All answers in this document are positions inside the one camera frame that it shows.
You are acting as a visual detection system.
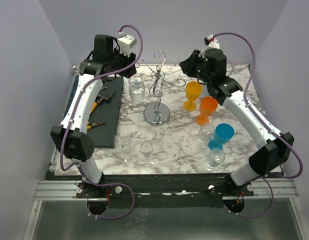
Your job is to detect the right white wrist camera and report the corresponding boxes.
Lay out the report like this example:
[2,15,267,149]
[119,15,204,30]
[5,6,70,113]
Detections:
[198,34,220,58]

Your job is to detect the dark grey box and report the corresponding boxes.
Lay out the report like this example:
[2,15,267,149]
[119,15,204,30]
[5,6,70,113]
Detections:
[60,74,124,149]

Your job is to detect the chrome swirl wine glass rack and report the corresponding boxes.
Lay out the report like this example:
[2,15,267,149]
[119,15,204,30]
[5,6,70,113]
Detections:
[139,50,187,127]

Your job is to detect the aluminium mounting rail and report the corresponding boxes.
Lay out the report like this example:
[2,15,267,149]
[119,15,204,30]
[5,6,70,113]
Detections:
[34,178,299,201]

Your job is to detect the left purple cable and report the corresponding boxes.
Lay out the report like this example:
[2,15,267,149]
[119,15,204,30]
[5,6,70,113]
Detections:
[59,24,144,220]

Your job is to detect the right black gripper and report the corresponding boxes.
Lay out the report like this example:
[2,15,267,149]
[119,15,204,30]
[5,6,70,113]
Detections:
[179,50,212,87]

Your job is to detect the purple cable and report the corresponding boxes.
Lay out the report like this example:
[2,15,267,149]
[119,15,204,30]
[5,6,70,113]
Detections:
[59,24,144,220]
[205,31,304,218]

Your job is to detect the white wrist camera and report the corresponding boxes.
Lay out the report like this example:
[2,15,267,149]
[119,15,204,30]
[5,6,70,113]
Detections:
[198,34,220,58]
[117,34,137,56]

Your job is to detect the blue plastic wine glass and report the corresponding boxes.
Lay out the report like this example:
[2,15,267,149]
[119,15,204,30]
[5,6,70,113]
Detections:
[208,123,235,151]

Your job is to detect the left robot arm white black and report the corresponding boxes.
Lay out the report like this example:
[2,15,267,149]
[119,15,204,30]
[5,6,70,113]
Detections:
[50,30,140,198]

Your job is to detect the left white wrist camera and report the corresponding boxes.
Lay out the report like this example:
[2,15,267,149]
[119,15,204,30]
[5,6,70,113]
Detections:
[117,34,137,56]

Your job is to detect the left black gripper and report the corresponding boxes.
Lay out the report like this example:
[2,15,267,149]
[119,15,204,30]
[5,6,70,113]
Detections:
[107,46,137,78]

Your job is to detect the orange plastic wine glass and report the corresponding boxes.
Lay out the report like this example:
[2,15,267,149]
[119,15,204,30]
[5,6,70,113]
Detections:
[196,96,219,126]

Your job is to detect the grey orange hand tool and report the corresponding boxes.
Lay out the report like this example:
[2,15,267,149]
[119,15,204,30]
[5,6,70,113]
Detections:
[90,90,115,113]

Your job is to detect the yellow handled pliers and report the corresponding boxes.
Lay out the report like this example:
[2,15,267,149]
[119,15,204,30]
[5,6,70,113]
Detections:
[87,121,106,130]

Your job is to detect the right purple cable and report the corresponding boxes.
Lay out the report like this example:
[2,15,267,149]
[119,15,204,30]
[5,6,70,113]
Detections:
[205,31,304,218]

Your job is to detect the clear wine glass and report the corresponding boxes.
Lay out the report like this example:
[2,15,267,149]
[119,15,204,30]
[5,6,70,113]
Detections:
[197,123,215,144]
[140,140,155,169]
[205,148,226,171]
[119,136,137,164]
[128,76,145,103]

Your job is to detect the yellow plastic wine glass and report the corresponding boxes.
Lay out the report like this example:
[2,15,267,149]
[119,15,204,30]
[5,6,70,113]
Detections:
[183,81,203,112]

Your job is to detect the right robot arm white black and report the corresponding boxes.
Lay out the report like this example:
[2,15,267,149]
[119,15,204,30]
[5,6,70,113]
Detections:
[179,48,294,196]

